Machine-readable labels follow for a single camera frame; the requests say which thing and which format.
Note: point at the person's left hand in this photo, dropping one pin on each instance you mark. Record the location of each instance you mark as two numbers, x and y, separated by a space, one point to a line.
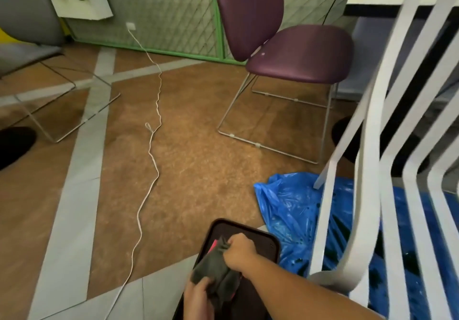
197 300

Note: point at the person's right hand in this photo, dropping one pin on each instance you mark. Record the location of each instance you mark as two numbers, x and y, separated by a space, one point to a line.
242 253

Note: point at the grey cleaning cloth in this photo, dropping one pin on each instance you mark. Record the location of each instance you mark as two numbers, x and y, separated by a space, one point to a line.
213 269

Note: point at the white slatted chair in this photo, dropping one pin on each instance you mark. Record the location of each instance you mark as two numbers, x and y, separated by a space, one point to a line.
369 187

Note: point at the person's right forearm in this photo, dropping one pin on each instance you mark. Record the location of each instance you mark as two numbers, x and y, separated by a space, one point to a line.
304 294

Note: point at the purple lounge chair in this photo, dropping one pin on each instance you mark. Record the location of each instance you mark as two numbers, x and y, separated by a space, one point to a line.
304 54

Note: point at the grey lounge chair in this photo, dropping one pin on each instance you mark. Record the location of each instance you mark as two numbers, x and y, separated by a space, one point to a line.
25 11

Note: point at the dark brown tray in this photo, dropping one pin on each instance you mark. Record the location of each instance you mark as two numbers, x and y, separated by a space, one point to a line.
261 241

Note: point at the pink cloth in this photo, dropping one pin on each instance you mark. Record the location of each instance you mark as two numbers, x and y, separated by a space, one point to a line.
214 246

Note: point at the blue plastic sheet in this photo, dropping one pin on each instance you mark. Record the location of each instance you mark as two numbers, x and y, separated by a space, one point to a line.
287 205

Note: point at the black round table base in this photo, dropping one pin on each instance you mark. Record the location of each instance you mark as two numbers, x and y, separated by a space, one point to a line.
344 129
14 146

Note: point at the green framed mesh panel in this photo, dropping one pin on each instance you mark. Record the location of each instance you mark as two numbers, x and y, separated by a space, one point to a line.
172 11

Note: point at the white planter box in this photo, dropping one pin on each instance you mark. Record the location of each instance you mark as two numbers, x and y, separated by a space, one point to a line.
86 6

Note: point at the white wall socket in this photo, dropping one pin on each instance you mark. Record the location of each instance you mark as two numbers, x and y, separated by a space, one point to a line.
131 26

